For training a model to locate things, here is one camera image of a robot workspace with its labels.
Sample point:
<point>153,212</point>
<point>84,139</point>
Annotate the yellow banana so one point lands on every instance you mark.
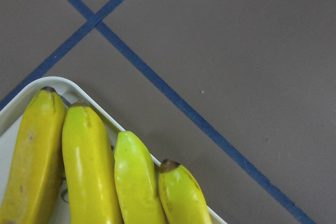
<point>180,194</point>
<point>37,168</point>
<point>89,167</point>
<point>135,181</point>

